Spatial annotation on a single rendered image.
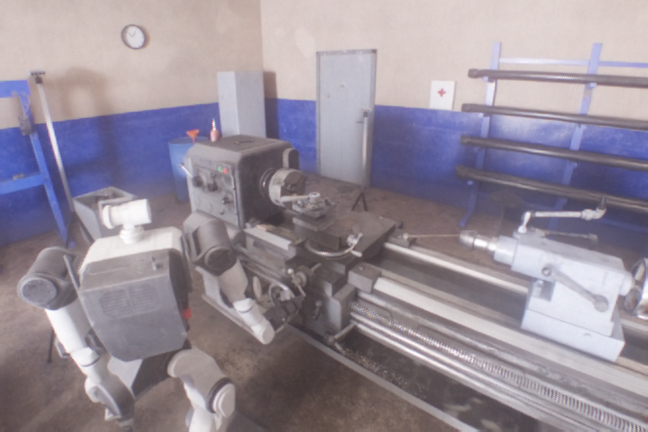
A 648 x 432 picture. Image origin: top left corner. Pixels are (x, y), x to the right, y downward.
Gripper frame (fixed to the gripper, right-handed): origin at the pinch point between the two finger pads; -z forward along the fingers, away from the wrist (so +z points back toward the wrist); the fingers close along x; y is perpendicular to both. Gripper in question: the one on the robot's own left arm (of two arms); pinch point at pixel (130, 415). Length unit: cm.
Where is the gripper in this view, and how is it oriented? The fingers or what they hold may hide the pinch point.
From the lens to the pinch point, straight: 161.8
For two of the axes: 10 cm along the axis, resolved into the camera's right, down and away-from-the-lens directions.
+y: -9.1, 1.5, -3.9
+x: -4.1, -5.0, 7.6
